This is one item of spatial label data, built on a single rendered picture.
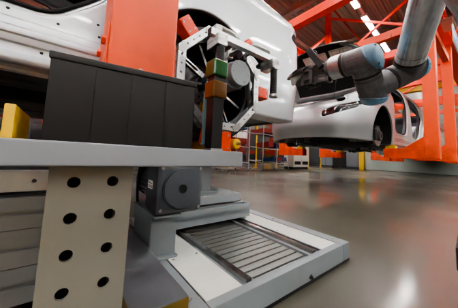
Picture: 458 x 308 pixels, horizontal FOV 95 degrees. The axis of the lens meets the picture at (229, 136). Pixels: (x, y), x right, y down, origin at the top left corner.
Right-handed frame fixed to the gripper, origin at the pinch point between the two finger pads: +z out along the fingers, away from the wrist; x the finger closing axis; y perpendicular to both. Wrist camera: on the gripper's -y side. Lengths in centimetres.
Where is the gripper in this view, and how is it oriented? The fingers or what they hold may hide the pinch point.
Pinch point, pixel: (289, 77)
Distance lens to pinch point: 108.7
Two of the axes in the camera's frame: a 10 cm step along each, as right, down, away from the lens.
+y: -0.4, 9.9, -0.9
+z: -6.1, 0.5, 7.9
